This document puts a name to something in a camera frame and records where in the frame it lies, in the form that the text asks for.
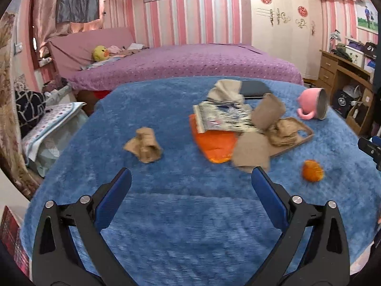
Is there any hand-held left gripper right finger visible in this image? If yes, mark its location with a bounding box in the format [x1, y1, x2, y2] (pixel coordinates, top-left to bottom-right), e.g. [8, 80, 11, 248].
[251, 166, 350, 286]

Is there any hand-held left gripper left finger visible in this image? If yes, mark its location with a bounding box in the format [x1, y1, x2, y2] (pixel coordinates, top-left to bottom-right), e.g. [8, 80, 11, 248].
[32, 167, 132, 286]

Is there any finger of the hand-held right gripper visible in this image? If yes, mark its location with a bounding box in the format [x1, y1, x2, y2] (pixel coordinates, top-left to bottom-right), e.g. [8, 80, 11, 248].
[358, 136, 381, 172]

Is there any small orange ball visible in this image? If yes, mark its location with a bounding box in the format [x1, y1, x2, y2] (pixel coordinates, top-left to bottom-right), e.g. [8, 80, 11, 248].
[302, 160, 325, 182]

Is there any tan sock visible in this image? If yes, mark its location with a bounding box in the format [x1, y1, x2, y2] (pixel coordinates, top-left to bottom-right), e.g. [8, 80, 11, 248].
[123, 127, 164, 164]

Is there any brown paper wad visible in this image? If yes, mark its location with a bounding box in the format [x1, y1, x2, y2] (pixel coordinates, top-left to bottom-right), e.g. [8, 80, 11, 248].
[266, 118, 302, 147]

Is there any brown cardboard piece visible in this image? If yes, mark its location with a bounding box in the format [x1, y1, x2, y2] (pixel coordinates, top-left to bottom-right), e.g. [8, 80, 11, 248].
[251, 93, 286, 130]

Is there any printed grey wrapper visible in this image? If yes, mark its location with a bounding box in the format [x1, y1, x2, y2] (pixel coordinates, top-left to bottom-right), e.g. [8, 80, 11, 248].
[193, 101, 260, 134]

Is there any beige cloth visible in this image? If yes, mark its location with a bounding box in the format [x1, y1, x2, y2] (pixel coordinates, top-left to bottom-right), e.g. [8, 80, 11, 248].
[207, 79, 245, 103]

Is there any black box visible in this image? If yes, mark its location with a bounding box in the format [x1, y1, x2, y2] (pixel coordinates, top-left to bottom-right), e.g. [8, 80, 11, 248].
[332, 89, 352, 118]

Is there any blue fleece blanket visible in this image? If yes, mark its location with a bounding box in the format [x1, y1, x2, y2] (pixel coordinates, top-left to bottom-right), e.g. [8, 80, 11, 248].
[22, 76, 381, 286]

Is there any tan phone case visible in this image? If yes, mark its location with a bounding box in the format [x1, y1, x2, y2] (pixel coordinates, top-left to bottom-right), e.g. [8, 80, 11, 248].
[262, 117, 315, 158]

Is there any pink steel-lined mug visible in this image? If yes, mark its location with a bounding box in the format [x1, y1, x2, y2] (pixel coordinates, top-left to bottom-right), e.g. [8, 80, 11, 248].
[297, 87, 330, 121]

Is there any wooden desk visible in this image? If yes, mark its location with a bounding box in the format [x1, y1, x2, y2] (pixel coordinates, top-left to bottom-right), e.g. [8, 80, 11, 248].
[316, 50, 376, 136]

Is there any folded patterned bedding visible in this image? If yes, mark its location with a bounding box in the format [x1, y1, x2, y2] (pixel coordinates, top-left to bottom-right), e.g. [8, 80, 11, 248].
[21, 101, 87, 176]

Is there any white storage box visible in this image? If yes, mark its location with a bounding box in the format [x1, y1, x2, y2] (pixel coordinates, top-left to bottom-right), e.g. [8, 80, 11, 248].
[345, 37, 366, 67]

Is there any black bag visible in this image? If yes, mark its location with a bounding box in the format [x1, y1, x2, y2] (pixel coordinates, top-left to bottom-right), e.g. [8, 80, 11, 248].
[365, 42, 379, 58]

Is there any black smartphone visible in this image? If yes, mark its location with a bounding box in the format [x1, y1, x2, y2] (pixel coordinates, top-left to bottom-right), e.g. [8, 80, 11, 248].
[240, 80, 272, 99]

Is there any red patterned book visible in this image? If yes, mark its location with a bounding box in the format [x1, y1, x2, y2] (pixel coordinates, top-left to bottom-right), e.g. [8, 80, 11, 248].
[0, 205, 30, 277]

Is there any desk lamp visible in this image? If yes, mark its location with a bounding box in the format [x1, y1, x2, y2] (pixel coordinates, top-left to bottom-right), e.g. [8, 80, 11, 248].
[329, 30, 342, 52]

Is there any black white patterned cloth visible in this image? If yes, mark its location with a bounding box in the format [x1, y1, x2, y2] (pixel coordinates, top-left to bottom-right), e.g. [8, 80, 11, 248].
[15, 91, 47, 139]

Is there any framed outdoor portrait picture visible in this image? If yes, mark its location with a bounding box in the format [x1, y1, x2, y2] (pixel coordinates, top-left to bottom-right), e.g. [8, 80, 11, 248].
[356, 1, 380, 35]

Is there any white wardrobe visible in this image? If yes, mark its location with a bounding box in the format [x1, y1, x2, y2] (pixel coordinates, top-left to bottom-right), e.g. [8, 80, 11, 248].
[250, 0, 325, 81]

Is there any yellow duck plush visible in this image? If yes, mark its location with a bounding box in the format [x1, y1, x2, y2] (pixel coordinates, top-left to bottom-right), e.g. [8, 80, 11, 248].
[92, 46, 108, 61]

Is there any floral brown curtain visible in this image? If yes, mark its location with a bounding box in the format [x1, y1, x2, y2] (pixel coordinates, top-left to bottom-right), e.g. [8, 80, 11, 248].
[0, 12, 34, 200]

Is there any pink covered headboard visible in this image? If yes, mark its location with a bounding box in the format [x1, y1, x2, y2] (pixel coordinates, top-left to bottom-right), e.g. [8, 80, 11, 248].
[47, 27, 134, 79]

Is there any purple dotted bed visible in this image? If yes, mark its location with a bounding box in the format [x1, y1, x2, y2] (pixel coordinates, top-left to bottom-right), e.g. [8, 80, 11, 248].
[67, 44, 304, 91]

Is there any pink curtain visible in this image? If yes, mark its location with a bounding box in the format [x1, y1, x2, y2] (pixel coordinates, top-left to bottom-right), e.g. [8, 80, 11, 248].
[31, 0, 105, 46]

